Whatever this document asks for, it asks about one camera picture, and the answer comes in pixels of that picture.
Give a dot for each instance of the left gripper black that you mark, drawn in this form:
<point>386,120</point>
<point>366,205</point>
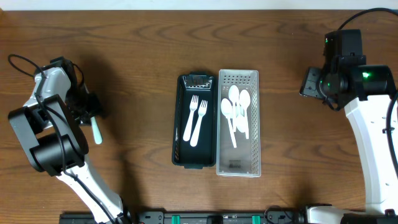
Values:
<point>92,109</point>

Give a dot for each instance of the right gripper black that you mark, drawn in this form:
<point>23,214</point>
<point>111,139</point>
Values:
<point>310,83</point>

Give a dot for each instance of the mint green plastic fork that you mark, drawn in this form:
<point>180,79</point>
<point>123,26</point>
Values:
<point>96,131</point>

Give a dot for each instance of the white plastic spoon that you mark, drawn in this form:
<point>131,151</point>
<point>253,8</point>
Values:
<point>240,120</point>
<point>226,109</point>
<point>233,94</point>
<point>244,101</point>

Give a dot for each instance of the clear white perforated basket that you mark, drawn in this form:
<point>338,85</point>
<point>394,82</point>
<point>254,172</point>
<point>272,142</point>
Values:
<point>245,160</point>

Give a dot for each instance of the white plastic fork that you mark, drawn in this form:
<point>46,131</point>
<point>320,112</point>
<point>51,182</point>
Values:
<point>193,107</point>
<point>201,112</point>

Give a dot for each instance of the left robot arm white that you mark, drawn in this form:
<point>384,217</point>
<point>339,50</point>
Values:
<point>48,127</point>

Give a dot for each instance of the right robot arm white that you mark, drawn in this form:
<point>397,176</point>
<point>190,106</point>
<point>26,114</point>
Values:
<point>368,95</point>

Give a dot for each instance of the dark green plastic basket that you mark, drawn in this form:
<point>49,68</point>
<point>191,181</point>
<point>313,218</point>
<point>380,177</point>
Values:
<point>204,154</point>

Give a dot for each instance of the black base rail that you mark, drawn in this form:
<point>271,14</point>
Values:
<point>274,214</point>

